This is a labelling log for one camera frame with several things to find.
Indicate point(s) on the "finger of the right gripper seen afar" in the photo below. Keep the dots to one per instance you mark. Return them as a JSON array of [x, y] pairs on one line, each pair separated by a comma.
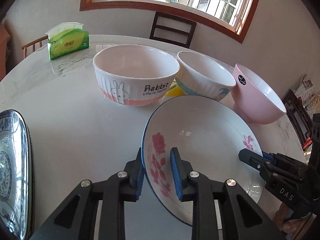
[[255, 160]]

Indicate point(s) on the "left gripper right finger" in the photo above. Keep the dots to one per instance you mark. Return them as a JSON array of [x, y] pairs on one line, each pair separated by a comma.
[[180, 172]]

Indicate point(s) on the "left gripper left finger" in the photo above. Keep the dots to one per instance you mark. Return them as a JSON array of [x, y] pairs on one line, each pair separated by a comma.
[[135, 171]]

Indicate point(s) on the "white plate pink flowers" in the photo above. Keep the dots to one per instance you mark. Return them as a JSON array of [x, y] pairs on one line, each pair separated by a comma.
[[206, 133]]

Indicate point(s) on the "pink bowl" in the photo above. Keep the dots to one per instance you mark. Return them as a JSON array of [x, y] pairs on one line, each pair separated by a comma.
[[254, 100]]

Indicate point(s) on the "white bowl blue cartoon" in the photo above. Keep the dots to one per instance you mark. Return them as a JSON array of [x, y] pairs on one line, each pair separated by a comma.
[[200, 75]]

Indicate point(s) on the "white rabbit bowl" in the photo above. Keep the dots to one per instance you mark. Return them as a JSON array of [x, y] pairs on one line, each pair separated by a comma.
[[134, 75]]

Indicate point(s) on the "person right hand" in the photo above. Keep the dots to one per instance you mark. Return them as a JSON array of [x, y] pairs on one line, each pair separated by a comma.
[[296, 228]]

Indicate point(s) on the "dark wooden chair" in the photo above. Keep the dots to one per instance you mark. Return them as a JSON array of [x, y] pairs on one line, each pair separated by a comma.
[[172, 29]]

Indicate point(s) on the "green tissue pack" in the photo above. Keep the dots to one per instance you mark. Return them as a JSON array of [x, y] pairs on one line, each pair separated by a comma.
[[66, 38]]

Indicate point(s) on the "light wooden chair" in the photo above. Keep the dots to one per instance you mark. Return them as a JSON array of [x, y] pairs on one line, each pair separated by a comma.
[[33, 46]]

